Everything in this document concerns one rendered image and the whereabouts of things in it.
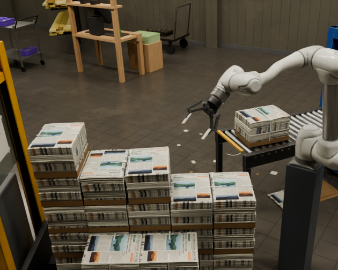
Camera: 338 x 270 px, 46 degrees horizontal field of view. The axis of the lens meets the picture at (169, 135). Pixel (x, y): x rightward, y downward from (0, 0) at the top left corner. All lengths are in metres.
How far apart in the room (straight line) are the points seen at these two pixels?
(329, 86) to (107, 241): 1.72
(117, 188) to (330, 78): 1.46
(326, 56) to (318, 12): 6.49
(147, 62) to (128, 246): 5.74
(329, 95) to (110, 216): 1.59
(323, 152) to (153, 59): 5.93
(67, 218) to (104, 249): 0.34
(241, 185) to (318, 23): 6.31
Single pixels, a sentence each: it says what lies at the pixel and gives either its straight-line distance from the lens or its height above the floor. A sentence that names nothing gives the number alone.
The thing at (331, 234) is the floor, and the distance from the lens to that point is 3.90.
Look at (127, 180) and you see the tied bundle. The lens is 2.63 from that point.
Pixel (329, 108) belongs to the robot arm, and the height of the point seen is 1.50.
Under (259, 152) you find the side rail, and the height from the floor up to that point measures 0.80.
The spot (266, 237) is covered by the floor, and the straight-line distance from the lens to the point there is 3.75.
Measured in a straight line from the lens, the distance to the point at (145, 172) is 2.62.
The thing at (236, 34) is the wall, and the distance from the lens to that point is 9.59.
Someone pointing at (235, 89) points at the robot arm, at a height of 1.73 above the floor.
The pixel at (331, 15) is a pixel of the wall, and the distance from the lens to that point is 8.76.
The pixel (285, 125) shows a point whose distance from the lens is 3.51.
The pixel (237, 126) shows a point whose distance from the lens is 3.54.
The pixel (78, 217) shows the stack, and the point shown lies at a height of 0.74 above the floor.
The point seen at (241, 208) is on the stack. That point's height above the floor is 0.77.
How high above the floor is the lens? 2.44
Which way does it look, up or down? 26 degrees down
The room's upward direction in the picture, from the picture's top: 4 degrees counter-clockwise
